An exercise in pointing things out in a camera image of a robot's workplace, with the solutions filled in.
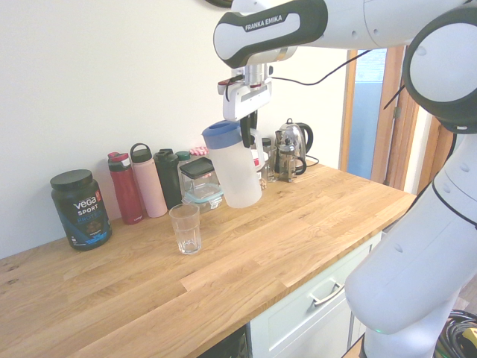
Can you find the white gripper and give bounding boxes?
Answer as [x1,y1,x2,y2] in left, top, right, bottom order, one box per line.
[222,80,274,150]

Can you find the white pitcher with blue lid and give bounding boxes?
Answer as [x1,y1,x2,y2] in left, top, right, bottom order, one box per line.
[201,120,266,210]

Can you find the pink water bottle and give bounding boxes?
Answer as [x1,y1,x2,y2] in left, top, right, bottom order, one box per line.
[130,142,168,219]

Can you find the red water bottle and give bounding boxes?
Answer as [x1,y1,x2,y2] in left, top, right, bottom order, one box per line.
[107,151,145,226]

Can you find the clear container with nuts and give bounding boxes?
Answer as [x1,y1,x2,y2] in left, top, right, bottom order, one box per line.
[250,148,269,192]

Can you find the clear glass jar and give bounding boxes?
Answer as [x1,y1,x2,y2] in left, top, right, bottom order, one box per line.
[265,145,279,183]

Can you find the steel electric kettle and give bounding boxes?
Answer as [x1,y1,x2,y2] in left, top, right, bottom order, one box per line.
[274,118,315,167]

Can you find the glass French press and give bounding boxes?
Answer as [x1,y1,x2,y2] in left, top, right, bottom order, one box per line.
[277,132,308,183]

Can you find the jar with red checkered lid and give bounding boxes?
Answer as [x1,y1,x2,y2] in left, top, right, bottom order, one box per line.
[189,146,211,163]

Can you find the glass jar with black lid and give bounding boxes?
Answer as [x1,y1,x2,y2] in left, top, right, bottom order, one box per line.
[179,156,219,195]

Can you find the clear bottle with green lid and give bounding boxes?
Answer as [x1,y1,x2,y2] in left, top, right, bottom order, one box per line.
[174,150,193,204]

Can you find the glass container with teal lid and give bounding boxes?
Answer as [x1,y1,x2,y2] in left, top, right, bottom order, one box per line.
[181,184,224,214]

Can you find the black shaker bottle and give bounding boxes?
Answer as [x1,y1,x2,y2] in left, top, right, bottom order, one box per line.
[153,148,183,210]

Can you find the clear drinking glass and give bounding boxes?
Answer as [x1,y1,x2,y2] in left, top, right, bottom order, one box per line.
[168,204,202,256]

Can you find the black Vega protein tub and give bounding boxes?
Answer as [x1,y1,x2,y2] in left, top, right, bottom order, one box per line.
[50,169,113,252]

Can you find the pale green cabinet drawer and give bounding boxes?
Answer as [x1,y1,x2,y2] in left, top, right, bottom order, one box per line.
[248,230,385,358]

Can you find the dark appliance under counter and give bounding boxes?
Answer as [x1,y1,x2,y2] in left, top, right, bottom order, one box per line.
[193,323,250,358]

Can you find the yellow plastic object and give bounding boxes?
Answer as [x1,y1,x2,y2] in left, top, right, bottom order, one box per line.
[461,327,477,352]

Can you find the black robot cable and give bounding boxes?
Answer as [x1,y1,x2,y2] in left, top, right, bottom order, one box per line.
[270,48,373,87]

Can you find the wooden door frame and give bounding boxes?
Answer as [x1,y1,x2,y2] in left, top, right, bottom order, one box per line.
[338,46,454,195]

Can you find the metal drawer handle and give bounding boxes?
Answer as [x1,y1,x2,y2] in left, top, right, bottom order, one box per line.
[308,282,346,307]

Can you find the coiled black cables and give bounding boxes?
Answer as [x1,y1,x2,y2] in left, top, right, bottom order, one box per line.
[436,309,477,358]

